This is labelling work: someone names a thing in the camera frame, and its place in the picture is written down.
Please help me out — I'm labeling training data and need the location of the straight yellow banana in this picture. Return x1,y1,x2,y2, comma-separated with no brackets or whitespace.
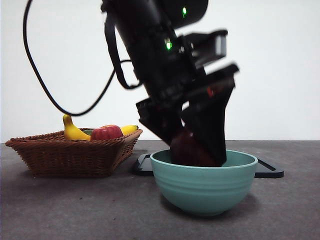
120,124,139,136

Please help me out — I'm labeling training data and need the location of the teal ribbed bowl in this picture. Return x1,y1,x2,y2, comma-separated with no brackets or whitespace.
149,149,259,217

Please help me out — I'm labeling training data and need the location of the red apple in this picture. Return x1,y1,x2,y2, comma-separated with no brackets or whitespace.
90,124,125,141

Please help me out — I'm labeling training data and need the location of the flat black left arm cable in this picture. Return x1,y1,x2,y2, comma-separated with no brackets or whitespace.
104,18,141,90

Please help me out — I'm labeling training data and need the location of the dark red plum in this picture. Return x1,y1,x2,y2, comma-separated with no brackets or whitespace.
169,129,218,167

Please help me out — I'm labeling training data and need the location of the brown wicker basket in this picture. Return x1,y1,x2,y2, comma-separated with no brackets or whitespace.
4,128,144,179

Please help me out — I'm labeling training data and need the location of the curved yellow banana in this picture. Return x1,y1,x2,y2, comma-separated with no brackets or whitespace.
62,114,91,142

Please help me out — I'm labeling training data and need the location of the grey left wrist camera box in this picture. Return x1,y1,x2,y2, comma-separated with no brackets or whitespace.
183,29,229,66

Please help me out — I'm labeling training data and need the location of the dark rectangular tray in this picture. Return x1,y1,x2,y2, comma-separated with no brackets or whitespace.
131,152,285,179

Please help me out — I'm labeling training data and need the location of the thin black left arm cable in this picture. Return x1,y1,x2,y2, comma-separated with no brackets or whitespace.
22,0,133,116

